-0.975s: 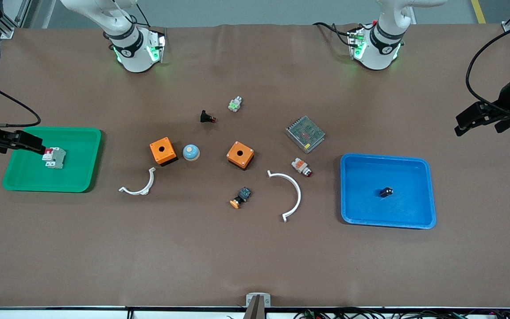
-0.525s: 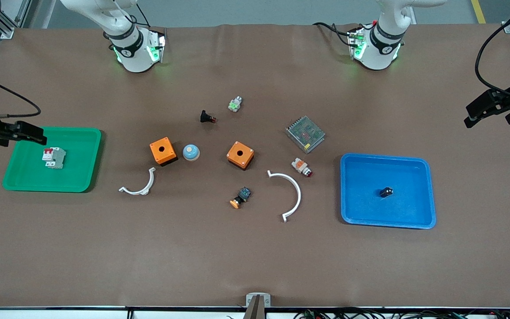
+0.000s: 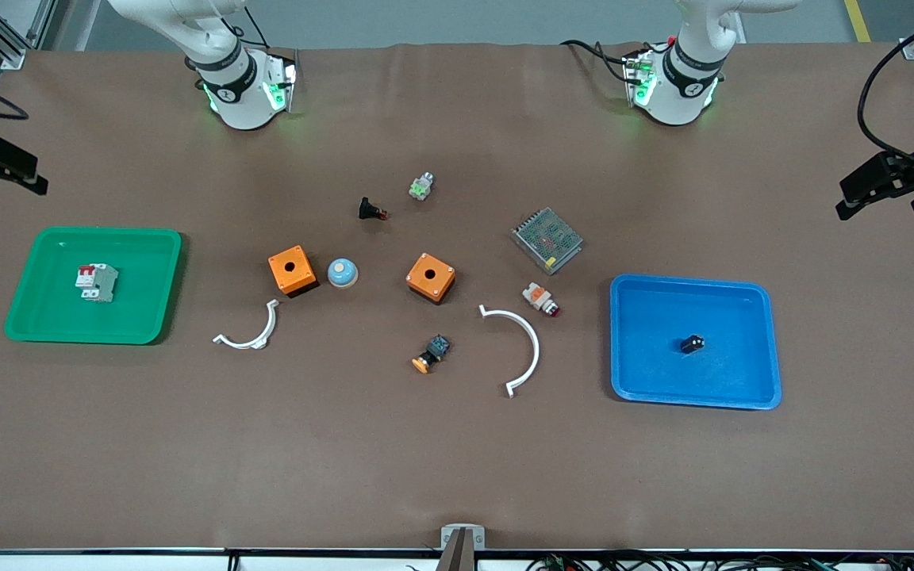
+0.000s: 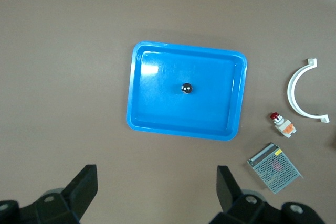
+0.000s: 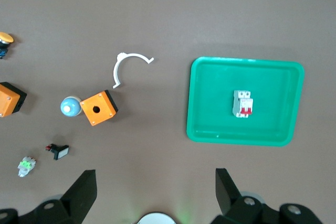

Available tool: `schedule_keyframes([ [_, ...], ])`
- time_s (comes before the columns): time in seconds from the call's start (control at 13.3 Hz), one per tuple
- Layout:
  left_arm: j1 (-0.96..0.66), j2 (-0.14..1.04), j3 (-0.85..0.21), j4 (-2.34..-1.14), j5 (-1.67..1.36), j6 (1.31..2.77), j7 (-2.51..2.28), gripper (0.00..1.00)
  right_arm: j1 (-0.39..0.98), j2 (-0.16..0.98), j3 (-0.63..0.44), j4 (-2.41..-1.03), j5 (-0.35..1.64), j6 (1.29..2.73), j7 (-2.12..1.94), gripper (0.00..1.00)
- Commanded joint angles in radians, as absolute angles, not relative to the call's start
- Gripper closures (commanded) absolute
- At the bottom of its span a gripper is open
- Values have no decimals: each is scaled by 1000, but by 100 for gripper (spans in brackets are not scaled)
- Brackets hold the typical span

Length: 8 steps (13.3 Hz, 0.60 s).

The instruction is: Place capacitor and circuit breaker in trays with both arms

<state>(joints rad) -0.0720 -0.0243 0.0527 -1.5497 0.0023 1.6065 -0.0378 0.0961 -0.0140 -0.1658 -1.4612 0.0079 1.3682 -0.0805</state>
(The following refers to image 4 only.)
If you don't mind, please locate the blue plastic tray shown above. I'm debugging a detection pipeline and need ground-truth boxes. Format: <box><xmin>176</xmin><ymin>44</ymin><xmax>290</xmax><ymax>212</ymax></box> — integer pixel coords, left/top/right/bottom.
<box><xmin>125</xmin><ymin>40</ymin><xmax>248</xmax><ymax>142</ymax></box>

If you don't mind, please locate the large white pipe clamp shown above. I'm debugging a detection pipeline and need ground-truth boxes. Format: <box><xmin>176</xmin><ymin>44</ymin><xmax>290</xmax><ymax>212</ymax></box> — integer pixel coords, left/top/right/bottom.
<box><xmin>287</xmin><ymin>58</ymin><xmax>330</xmax><ymax>124</ymax></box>

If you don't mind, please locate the red indicator lamp switch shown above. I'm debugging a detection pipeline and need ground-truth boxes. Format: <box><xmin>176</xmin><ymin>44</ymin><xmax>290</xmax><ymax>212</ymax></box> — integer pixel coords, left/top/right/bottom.
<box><xmin>270</xmin><ymin>112</ymin><xmax>298</xmax><ymax>139</ymax></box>

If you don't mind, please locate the brown table mat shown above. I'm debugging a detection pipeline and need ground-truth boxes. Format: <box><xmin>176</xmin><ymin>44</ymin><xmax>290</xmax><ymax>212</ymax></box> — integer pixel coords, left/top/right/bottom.
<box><xmin>0</xmin><ymin>0</ymin><xmax>336</xmax><ymax>224</ymax></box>

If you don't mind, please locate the metal mesh power supply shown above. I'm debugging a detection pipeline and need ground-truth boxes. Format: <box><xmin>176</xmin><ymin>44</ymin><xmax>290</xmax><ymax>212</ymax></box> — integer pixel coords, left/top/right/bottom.
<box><xmin>246</xmin><ymin>142</ymin><xmax>305</xmax><ymax>195</ymax></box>

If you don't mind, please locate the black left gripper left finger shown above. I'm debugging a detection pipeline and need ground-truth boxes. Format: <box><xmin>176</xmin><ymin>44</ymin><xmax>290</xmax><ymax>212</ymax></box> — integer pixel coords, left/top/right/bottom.
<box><xmin>0</xmin><ymin>164</ymin><xmax>99</xmax><ymax>224</ymax></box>

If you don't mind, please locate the small metal ball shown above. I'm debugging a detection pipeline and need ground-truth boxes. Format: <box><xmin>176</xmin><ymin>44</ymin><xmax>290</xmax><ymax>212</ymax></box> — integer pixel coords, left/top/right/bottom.
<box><xmin>181</xmin><ymin>82</ymin><xmax>194</xmax><ymax>95</ymax></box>

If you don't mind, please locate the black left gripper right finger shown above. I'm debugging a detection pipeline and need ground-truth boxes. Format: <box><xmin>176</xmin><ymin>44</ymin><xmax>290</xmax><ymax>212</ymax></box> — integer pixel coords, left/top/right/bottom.
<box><xmin>209</xmin><ymin>165</ymin><xmax>327</xmax><ymax>224</ymax></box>

